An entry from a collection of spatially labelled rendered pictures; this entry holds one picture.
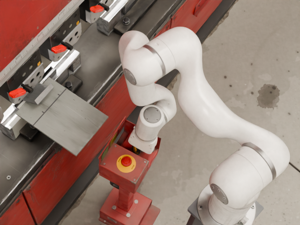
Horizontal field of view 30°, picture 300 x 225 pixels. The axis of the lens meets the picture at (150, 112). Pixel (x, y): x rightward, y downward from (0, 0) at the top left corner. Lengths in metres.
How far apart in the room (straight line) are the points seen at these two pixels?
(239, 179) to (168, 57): 0.37
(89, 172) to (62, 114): 0.97
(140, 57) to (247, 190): 0.44
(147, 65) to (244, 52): 1.91
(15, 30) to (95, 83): 0.61
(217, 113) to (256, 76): 1.82
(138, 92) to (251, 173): 0.50
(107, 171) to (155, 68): 0.73
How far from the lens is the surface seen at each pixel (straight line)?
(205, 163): 2.98
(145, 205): 2.75
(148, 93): 1.78
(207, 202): 1.84
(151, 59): 1.48
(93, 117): 1.93
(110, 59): 2.20
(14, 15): 1.57
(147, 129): 1.89
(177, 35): 1.53
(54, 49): 1.80
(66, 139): 1.90
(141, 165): 2.10
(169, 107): 1.93
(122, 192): 2.49
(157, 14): 2.33
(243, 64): 3.31
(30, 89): 1.79
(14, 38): 1.63
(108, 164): 2.10
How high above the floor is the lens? 2.74
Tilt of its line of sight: 63 degrees down
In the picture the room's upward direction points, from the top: 9 degrees clockwise
